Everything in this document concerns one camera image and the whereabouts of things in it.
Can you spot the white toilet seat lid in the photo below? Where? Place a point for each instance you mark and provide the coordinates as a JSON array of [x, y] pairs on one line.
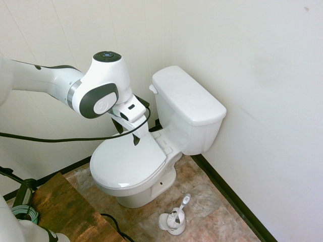
[[126, 161]]

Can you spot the white toilet brush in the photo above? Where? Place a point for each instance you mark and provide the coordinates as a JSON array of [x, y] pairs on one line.
[[183, 204]]

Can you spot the white toilet brush holder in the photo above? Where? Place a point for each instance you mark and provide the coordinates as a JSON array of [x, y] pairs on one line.
[[176, 230]]

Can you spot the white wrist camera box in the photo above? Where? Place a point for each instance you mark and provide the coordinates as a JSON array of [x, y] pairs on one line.
[[131, 108]]

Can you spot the black camera stand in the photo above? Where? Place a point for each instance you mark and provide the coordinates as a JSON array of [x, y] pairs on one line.
[[19, 199]]

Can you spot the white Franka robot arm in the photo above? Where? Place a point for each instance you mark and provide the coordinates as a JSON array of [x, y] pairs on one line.
[[106, 73]]

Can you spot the white toilet tank lid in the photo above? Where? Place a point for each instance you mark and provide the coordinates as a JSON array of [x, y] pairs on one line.
[[184, 93]]

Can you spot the black baseboard behind tank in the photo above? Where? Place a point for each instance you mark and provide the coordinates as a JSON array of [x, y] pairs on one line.
[[227, 191]]

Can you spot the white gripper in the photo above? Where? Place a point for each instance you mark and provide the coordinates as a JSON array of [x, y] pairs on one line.
[[140, 127]]

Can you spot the brown wooden table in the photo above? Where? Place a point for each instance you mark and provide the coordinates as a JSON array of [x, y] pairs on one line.
[[68, 209]]

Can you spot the white toilet bowl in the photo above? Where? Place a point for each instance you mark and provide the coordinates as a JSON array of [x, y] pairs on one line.
[[141, 196]]

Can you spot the white toilet tank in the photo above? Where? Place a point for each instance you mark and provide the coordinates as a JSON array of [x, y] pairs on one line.
[[199, 136]]

